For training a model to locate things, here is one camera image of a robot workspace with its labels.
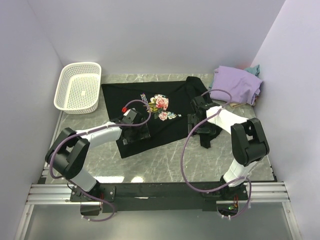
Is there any black floral t shirt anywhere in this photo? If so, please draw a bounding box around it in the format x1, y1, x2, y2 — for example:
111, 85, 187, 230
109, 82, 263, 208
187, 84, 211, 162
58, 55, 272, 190
101, 76, 211, 158

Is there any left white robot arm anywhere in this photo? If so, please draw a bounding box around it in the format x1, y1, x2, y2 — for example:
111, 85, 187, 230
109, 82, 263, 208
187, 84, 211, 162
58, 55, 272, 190
45, 108, 150, 201

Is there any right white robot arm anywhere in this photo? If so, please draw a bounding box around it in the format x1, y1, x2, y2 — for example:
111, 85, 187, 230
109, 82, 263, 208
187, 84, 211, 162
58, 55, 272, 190
187, 96, 270, 200

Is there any tan folded garment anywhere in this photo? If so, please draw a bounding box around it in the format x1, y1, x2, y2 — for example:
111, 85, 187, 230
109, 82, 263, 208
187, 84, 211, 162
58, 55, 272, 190
229, 103, 250, 109

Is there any folded lavender t shirt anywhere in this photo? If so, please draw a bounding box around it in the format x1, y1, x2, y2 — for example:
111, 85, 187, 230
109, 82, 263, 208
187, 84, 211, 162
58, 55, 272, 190
209, 66, 263, 106

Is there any teal folded garment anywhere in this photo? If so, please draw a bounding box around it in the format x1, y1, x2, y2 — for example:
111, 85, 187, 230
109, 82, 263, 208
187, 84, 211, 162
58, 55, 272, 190
244, 64, 260, 77

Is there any white perforated plastic basket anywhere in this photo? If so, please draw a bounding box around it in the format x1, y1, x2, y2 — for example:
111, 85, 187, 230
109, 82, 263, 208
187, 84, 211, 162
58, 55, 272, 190
53, 62, 102, 115

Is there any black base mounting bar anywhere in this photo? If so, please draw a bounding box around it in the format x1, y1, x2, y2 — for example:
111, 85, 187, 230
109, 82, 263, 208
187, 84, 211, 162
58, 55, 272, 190
69, 181, 251, 213

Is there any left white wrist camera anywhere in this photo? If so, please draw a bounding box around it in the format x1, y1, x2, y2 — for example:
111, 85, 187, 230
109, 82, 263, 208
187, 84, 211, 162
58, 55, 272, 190
122, 107, 137, 121

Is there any aluminium rail frame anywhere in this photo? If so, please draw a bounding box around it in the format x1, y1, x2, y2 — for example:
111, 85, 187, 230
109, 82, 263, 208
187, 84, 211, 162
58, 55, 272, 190
13, 159, 302, 240

